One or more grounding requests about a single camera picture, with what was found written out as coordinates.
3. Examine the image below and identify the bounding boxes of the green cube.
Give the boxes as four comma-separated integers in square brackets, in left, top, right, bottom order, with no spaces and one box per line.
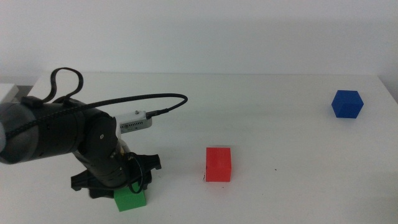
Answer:
[113,182,147,213]

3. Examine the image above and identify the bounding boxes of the red cube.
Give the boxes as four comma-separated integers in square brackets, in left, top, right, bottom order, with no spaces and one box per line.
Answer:
[205,147,233,183]

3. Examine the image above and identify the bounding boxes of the blue cube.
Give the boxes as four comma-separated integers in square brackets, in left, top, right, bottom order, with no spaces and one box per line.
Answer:
[331,90,364,119]

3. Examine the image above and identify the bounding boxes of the white side furniture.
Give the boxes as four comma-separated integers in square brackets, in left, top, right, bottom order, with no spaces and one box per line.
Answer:
[0,83,20,104]

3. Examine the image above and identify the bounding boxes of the thin black cable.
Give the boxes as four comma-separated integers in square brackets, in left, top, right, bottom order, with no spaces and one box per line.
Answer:
[123,151,146,194]

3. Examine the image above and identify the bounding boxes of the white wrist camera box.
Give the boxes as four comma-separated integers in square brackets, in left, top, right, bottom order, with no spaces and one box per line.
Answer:
[114,110,154,135]

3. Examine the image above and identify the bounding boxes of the thick braided black cable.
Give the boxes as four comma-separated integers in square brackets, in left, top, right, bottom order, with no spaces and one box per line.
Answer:
[4,93,189,141]

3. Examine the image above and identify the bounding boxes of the looped black cable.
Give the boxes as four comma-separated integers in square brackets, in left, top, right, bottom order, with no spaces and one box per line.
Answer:
[42,67,85,104]

